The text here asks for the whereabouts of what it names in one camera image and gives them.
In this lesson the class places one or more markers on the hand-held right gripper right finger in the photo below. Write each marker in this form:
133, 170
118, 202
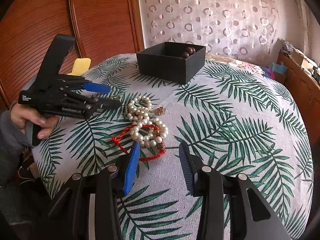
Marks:
186, 170

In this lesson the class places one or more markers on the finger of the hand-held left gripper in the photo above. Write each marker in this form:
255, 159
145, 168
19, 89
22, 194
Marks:
108, 104
98, 88

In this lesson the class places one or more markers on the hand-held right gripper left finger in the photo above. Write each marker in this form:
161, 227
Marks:
131, 170

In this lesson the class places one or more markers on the black cardboard box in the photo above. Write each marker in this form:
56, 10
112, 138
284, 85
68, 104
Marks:
162, 66

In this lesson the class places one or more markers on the person's left forearm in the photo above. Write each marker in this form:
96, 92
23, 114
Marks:
10, 142

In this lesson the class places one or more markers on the person's left hand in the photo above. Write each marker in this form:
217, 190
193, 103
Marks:
23, 116

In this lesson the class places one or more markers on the small gold ornament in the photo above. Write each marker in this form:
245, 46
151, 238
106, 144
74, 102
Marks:
115, 98

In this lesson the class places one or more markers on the yellow plush toy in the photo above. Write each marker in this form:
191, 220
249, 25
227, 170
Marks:
81, 66

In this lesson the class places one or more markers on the gold flower brooch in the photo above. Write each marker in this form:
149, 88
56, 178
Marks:
160, 111

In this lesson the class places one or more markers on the leaf print cloth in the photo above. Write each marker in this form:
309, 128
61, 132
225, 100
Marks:
225, 130

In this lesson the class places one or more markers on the wooden wardrobe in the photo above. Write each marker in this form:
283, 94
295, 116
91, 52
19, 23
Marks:
95, 17

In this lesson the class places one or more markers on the floral blanket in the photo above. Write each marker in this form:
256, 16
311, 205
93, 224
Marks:
245, 66

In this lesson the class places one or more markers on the dark blue blanket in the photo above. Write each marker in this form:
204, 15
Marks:
268, 73

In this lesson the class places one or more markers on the circle pattern curtain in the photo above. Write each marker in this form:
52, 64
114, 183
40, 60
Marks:
212, 17

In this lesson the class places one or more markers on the blue cloth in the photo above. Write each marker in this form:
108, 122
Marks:
278, 68

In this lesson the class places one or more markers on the wooden cabinet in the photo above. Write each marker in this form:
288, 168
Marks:
300, 90

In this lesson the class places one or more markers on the patterned bag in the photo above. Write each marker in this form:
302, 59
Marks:
287, 46

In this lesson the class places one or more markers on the open cardboard box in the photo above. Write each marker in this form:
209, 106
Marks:
302, 58

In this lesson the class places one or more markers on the white window curtain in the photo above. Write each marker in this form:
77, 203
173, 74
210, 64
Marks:
300, 12

